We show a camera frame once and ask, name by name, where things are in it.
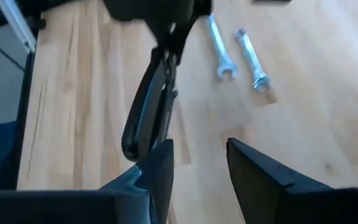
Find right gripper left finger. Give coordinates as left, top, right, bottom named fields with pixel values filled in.
left=0, top=138, right=175, bottom=224

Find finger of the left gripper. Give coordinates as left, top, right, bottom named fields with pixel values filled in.
left=149, top=20, right=172, bottom=54
left=169, top=17, right=198, bottom=65

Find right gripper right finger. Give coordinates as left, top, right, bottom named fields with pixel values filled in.
left=226, top=138, right=358, bottom=224

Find large silver wrench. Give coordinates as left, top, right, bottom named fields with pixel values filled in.
left=206, top=14, right=239, bottom=81

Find small silver wrench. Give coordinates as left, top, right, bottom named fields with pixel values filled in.
left=234, top=28, right=272, bottom=93

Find black-handled pliers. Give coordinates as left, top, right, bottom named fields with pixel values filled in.
left=121, top=18, right=180, bottom=162

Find silver metal rail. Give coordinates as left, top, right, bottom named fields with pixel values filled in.
left=0, top=0, right=37, bottom=54

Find black aluminium table frame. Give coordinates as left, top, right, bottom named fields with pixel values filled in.
left=0, top=0, right=48, bottom=191

